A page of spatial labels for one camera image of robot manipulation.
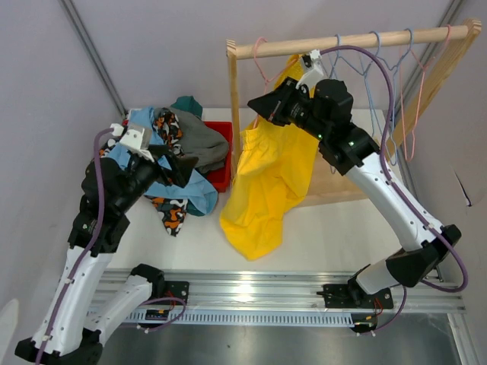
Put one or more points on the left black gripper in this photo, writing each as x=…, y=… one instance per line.
x=180, y=166

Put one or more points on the light blue shorts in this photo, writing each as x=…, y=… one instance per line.
x=199, y=190

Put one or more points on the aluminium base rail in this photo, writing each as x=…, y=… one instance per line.
x=271, y=291

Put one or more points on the dark green shorts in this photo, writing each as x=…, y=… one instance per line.
x=188, y=104

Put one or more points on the yellow shorts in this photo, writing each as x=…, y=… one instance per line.
x=273, y=176

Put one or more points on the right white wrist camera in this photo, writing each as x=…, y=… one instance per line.
x=313, y=69

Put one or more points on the red plastic bin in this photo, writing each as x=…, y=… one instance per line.
x=220, y=179

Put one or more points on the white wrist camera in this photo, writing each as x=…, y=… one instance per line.
x=135, y=138
x=313, y=69

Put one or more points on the camouflage patterned shorts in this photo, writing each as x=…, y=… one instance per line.
x=166, y=130

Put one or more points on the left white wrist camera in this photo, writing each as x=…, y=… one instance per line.
x=135, y=138

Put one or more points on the wooden clothes rack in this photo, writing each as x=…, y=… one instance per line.
x=326, y=188

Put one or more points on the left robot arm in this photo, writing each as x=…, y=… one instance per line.
x=69, y=334

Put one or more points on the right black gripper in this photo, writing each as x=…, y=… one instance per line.
x=273, y=106

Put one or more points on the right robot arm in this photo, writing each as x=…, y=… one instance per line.
x=326, y=114

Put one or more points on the grey shorts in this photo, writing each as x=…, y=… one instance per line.
x=198, y=140

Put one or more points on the white slotted cable duct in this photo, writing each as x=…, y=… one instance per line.
x=313, y=318

